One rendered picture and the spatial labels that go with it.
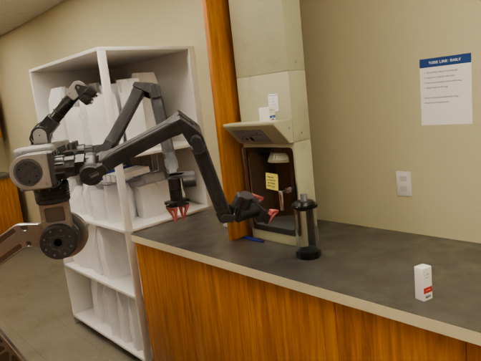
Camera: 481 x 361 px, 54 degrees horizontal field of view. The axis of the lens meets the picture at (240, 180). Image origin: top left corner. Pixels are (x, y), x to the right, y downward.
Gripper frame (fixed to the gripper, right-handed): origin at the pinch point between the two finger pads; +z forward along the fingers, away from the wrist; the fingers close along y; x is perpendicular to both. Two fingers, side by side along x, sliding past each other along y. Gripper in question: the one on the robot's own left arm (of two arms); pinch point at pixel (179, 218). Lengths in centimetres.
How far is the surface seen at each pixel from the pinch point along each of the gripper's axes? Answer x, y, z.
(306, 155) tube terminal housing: -46, 40, -24
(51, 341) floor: 166, -15, 110
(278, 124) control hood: -46, 24, -39
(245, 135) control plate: -24.0, 25.3, -35.2
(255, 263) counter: -41.3, 6.4, 16.2
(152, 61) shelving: 119, 76, -84
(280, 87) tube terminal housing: -41, 32, -54
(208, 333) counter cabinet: -4, 5, 59
